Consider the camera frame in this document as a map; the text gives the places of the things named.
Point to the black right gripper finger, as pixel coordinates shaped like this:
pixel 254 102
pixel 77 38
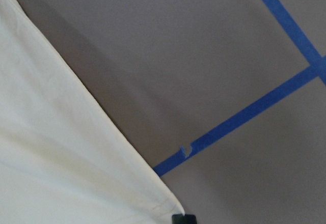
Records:
pixel 184 219

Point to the beige long-sleeve printed shirt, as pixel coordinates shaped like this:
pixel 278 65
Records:
pixel 62 159

